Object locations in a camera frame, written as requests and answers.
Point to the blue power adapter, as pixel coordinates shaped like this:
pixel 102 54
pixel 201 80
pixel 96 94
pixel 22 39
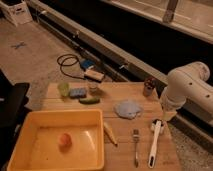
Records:
pixel 86 64

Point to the metal fork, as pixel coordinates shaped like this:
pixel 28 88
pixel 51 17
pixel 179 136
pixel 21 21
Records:
pixel 136 141

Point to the light blue cloth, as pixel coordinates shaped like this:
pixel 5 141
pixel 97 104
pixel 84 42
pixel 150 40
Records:
pixel 128 109

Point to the wooden board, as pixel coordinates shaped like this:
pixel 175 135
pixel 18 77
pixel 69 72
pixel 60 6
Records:
pixel 121 157

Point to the clear glass jar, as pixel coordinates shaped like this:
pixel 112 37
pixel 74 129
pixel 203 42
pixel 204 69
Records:
pixel 93 86

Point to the green plastic cup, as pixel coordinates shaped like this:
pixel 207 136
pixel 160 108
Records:
pixel 63 89

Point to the green cucumber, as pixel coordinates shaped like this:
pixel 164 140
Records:
pixel 91 100

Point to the brown cup with pens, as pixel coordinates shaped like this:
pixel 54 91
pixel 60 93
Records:
pixel 149 86

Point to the yellow plastic tub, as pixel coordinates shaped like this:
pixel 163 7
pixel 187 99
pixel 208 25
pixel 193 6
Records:
pixel 37 147

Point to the black chair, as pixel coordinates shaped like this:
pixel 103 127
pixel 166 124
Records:
pixel 12 105

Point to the orange fruit in tub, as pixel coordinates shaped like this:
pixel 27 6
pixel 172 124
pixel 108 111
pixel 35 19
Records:
pixel 65 140

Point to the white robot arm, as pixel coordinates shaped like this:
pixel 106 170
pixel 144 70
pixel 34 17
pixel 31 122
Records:
pixel 184 83

